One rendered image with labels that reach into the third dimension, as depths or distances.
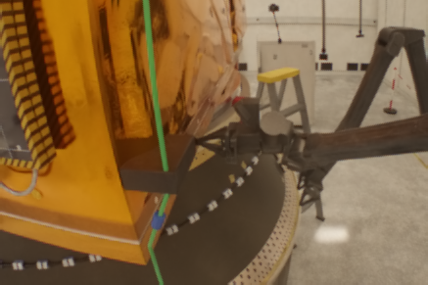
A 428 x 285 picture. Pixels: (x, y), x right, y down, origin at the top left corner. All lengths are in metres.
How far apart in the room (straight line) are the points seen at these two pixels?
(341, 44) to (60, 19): 8.75
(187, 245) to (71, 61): 0.72
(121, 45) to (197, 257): 0.75
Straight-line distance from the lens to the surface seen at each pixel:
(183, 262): 0.93
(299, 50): 4.58
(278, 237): 1.22
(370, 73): 0.92
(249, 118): 0.65
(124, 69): 0.32
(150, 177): 0.32
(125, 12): 0.32
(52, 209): 0.46
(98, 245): 0.46
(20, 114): 0.32
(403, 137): 0.51
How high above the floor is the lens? 2.09
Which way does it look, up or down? 21 degrees down
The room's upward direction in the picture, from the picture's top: 4 degrees counter-clockwise
